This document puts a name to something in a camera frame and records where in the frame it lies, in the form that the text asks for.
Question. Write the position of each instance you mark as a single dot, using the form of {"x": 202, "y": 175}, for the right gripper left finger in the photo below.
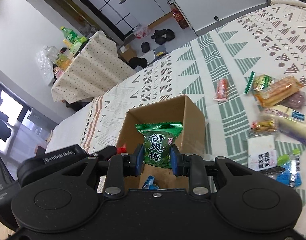
{"x": 121, "y": 166}

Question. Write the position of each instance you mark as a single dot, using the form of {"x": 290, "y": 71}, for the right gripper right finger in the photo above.
{"x": 191, "y": 166}

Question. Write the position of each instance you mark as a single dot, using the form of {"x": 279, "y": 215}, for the red candy bar pack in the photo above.
{"x": 122, "y": 149}

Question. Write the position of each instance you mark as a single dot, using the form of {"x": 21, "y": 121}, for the blue snack pack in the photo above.
{"x": 149, "y": 184}

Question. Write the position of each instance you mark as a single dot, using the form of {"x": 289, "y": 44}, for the dark green plum pack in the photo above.
{"x": 158, "y": 139}

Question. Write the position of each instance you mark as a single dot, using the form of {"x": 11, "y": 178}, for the white black snack pack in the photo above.
{"x": 262, "y": 155}

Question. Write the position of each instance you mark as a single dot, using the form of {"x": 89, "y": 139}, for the small mixed nut pack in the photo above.
{"x": 261, "y": 127}

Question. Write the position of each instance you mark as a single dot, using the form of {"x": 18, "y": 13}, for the pink orange small snack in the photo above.
{"x": 221, "y": 93}

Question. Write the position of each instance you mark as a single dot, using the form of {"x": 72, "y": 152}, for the light green snack pack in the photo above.
{"x": 291, "y": 176}

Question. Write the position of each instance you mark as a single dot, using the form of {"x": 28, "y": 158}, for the green round cracker pack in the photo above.
{"x": 257, "y": 82}

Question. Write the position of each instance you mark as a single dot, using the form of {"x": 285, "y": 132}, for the long white bread pack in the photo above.
{"x": 290, "y": 122}

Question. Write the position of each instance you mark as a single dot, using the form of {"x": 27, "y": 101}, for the orange biscuit pack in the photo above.
{"x": 278, "y": 91}

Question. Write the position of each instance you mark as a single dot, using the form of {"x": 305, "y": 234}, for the purple snack pack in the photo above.
{"x": 295, "y": 101}

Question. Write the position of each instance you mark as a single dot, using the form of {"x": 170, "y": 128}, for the brown cardboard box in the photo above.
{"x": 191, "y": 139}

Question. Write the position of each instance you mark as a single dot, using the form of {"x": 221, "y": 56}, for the round table with dotted cloth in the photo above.
{"x": 94, "y": 71}

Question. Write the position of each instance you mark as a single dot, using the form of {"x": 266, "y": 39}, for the small floor cardboard box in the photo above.
{"x": 127, "y": 52}

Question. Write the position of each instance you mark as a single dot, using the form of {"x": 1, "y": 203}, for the yellow liquid plastic bottle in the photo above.
{"x": 57, "y": 57}

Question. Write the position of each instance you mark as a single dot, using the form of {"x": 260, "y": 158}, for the single black slipper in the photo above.
{"x": 145, "y": 46}

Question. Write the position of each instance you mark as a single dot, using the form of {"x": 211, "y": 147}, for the green tissue pack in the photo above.
{"x": 77, "y": 44}

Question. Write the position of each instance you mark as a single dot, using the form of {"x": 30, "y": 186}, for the black slippers pile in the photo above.
{"x": 162, "y": 36}

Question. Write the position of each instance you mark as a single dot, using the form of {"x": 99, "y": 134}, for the pink water bottle pack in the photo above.
{"x": 141, "y": 31}

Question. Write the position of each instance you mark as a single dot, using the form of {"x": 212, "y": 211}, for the green soda bottle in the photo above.
{"x": 69, "y": 34}

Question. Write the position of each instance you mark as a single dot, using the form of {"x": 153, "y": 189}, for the red drink bottle box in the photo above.
{"x": 179, "y": 17}

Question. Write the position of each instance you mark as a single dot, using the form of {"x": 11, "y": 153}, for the patterned bed blanket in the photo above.
{"x": 269, "y": 41}

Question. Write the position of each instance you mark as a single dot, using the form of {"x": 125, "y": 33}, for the white kitchen cabinet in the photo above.
{"x": 145, "y": 12}

